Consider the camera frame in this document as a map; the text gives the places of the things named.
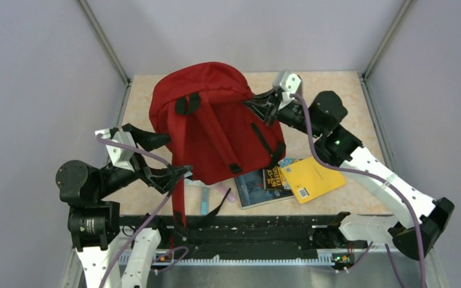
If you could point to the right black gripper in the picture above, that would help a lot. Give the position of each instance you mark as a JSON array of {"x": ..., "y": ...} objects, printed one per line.
[{"x": 270, "y": 111}]

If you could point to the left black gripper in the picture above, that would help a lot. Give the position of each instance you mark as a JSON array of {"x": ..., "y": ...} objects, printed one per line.
[{"x": 160, "y": 177}]

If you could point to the red backpack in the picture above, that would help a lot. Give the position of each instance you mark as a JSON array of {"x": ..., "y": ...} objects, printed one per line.
[{"x": 203, "y": 109}]

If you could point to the colourful treehouse paperback book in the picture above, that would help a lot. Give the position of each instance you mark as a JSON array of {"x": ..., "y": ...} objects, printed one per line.
[{"x": 274, "y": 179}]

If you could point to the yellow notebook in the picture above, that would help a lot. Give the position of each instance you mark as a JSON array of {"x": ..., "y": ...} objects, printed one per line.
[{"x": 308, "y": 180}]

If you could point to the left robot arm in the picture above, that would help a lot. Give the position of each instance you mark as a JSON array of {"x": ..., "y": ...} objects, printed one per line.
[{"x": 94, "y": 222}]

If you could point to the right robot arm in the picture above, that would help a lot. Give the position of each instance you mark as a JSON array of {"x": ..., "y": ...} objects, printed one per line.
[{"x": 416, "y": 220}]

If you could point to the white paper tag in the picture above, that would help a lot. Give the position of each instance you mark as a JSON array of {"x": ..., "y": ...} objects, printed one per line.
[{"x": 194, "y": 183}]

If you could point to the light blue marker pen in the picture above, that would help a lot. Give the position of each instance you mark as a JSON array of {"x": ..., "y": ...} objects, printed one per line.
[{"x": 204, "y": 206}]

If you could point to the pink highlighter pen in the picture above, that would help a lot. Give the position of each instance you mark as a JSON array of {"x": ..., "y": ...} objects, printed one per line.
[{"x": 227, "y": 193}]

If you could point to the dark blue hardcover book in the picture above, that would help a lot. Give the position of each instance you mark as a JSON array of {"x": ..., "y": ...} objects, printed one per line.
[{"x": 252, "y": 191}]

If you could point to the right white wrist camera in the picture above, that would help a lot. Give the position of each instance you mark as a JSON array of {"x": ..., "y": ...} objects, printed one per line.
[{"x": 287, "y": 83}]

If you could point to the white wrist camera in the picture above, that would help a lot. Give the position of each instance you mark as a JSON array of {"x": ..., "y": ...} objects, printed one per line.
[
  {"x": 287, "y": 83},
  {"x": 119, "y": 157}
]

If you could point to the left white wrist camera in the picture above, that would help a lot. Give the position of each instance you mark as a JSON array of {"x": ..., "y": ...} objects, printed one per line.
[{"x": 119, "y": 157}]

